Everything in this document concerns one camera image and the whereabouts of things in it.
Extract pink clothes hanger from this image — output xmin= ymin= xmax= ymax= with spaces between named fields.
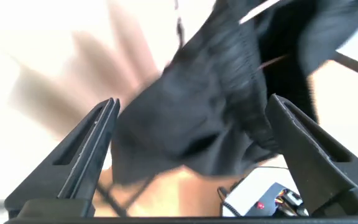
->
xmin=239 ymin=0 xmax=288 ymax=71

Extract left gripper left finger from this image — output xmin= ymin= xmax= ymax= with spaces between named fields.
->
xmin=4 ymin=98 xmax=121 ymax=218

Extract white curtain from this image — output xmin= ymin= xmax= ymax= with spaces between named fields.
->
xmin=0 ymin=0 xmax=217 ymax=203

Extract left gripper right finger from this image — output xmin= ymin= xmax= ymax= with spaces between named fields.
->
xmin=265 ymin=94 xmax=358 ymax=216

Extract black shorts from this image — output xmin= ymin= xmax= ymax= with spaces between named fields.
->
xmin=110 ymin=0 xmax=358 ymax=186

